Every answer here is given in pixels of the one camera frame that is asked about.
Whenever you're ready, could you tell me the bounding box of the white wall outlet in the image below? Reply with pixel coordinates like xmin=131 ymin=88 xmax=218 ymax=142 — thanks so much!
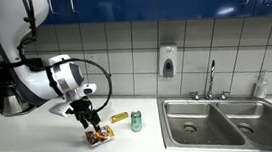
xmin=86 ymin=53 xmax=100 ymax=71

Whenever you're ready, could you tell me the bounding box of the yellow snack bar packet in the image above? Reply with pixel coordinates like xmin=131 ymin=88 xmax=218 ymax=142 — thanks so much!
xmin=109 ymin=111 xmax=130 ymax=125

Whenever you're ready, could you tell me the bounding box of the Fritos chip packet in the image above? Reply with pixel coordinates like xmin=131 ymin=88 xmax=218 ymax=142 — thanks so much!
xmin=84 ymin=123 xmax=117 ymax=149

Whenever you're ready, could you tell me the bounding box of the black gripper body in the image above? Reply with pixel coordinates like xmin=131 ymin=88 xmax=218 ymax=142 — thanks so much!
xmin=65 ymin=95 xmax=97 ymax=123

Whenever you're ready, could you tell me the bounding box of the chrome faucet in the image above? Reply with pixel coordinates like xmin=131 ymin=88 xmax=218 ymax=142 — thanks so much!
xmin=202 ymin=58 xmax=220 ymax=101

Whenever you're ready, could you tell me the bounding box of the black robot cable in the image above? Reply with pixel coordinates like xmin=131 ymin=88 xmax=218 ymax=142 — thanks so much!
xmin=12 ymin=0 xmax=115 ymax=120

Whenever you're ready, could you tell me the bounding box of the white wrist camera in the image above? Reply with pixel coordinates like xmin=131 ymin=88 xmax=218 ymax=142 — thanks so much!
xmin=47 ymin=101 xmax=75 ymax=120

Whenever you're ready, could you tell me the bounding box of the black coffee maker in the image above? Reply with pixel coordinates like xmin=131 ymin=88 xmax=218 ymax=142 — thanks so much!
xmin=0 ymin=56 xmax=49 ymax=117

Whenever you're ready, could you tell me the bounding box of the green soda can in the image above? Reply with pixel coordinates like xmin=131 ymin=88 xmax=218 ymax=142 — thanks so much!
xmin=128 ymin=110 xmax=144 ymax=134

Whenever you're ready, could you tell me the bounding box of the white wall soap dispenser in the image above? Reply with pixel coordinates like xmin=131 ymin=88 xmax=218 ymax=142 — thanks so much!
xmin=156 ymin=42 xmax=181 ymax=80

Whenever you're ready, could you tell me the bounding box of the chrome faucet handle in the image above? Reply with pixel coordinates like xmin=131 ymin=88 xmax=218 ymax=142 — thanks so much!
xmin=218 ymin=90 xmax=233 ymax=101
xmin=189 ymin=90 xmax=203 ymax=102

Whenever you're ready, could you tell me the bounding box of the stainless steel coffee carafe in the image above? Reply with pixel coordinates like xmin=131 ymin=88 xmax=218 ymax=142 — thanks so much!
xmin=0 ymin=83 xmax=31 ymax=117

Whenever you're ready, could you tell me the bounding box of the clear soap bottle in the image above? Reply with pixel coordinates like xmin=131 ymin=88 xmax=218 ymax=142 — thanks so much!
xmin=250 ymin=70 xmax=272 ymax=101

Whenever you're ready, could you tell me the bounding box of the stainless steel double sink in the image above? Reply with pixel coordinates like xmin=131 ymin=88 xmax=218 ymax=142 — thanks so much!
xmin=156 ymin=86 xmax=272 ymax=152

